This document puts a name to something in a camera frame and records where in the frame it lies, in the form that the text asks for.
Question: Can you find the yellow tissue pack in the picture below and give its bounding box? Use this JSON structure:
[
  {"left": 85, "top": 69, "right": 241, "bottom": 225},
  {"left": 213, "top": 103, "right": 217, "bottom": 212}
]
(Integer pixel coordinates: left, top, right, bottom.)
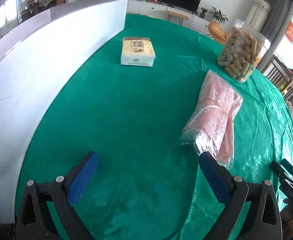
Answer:
[{"left": 120, "top": 37, "right": 156, "bottom": 68}]

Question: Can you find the wooden bench with metal legs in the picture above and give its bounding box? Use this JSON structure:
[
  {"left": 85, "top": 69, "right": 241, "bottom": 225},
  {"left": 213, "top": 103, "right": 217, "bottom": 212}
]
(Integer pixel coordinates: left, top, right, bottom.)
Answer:
[{"left": 164, "top": 10, "right": 189, "bottom": 26}]

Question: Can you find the covered standing air conditioner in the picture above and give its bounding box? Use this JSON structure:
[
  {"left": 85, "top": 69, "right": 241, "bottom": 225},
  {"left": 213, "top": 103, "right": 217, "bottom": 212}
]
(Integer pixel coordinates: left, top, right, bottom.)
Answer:
[{"left": 244, "top": 0, "right": 271, "bottom": 34}]

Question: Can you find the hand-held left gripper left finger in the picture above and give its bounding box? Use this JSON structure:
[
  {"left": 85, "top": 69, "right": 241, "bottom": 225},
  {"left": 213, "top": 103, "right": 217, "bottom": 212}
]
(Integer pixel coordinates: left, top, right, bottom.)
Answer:
[{"left": 16, "top": 151, "right": 99, "bottom": 240}]

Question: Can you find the green satin tablecloth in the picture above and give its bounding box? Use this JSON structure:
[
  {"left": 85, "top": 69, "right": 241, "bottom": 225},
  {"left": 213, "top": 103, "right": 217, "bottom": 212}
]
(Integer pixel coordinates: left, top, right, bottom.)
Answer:
[{"left": 15, "top": 13, "right": 293, "bottom": 240}]

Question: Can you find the clear plastic snack jar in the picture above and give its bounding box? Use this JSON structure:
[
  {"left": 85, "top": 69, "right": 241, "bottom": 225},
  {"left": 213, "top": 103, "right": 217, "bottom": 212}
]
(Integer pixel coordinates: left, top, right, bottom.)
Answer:
[{"left": 216, "top": 19, "right": 272, "bottom": 84}]

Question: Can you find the pink floral packet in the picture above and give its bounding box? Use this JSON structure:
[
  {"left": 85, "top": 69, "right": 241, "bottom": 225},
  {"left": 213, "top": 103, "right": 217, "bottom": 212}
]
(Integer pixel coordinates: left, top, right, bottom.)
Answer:
[{"left": 178, "top": 70, "right": 244, "bottom": 168}]

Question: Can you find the white television console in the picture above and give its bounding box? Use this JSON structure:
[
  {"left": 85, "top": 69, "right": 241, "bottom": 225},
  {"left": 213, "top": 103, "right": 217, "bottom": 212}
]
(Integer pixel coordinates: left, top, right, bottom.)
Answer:
[{"left": 126, "top": 0, "right": 212, "bottom": 36}]

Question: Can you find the large green potted plant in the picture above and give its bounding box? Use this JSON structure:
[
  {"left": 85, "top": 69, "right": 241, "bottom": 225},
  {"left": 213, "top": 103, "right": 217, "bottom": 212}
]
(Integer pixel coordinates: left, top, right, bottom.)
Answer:
[{"left": 209, "top": 6, "right": 229, "bottom": 23}]

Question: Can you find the red wall hanging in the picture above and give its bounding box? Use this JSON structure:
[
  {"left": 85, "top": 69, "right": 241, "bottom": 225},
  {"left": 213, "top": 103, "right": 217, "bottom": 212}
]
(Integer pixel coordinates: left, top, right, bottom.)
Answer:
[{"left": 286, "top": 21, "right": 293, "bottom": 43}]

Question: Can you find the grey curtain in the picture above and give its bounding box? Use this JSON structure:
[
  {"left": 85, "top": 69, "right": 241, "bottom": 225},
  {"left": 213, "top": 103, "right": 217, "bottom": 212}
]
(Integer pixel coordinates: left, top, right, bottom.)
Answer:
[{"left": 258, "top": 0, "right": 293, "bottom": 73}]

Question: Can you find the dark wooden crib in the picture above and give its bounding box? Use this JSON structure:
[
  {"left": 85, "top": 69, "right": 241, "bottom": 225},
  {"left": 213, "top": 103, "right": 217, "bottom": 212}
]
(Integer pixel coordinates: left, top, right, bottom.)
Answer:
[{"left": 264, "top": 55, "right": 293, "bottom": 106}]

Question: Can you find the orange lounge chair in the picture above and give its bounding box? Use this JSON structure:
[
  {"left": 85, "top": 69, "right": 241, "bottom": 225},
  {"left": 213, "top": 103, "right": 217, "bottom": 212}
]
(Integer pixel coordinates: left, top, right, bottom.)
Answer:
[{"left": 208, "top": 21, "right": 233, "bottom": 46}]

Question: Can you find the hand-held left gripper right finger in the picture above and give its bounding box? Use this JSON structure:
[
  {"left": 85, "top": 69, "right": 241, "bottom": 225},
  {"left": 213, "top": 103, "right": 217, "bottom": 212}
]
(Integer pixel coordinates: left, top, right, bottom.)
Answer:
[{"left": 199, "top": 151, "right": 283, "bottom": 240}]

